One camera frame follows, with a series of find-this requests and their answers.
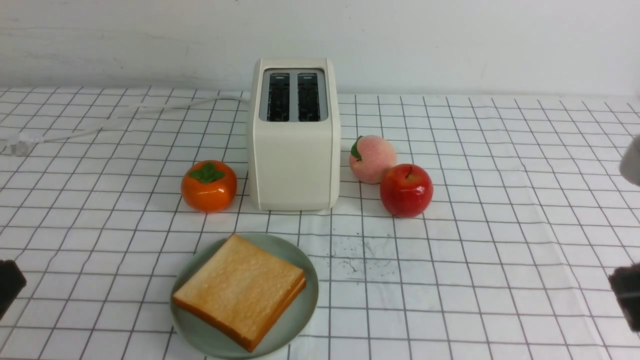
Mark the cream white toaster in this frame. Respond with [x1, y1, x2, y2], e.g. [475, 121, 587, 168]
[246, 57, 342, 212]

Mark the orange persimmon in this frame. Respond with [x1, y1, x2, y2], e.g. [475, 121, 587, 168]
[180, 160, 238, 214]

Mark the pink peach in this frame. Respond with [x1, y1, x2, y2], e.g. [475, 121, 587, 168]
[349, 135, 397, 184]

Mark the toast slice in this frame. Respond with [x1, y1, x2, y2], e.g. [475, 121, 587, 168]
[172, 234, 305, 346]
[230, 269, 306, 353]

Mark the red apple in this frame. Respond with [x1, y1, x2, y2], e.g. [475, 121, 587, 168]
[379, 163, 434, 218]

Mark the black gripper body near persimmon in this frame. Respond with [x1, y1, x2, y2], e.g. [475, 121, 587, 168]
[0, 260, 27, 319]

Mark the white power cable with plug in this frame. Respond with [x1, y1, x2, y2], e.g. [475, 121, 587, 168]
[0, 95, 251, 157]

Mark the light green plate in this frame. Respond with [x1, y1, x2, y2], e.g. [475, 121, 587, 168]
[169, 233, 319, 360]

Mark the white checkered tablecloth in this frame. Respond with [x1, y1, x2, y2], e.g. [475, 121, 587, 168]
[0, 88, 639, 360]

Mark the black gripper body over toaster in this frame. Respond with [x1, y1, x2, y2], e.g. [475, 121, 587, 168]
[608, 264, 640, 333]

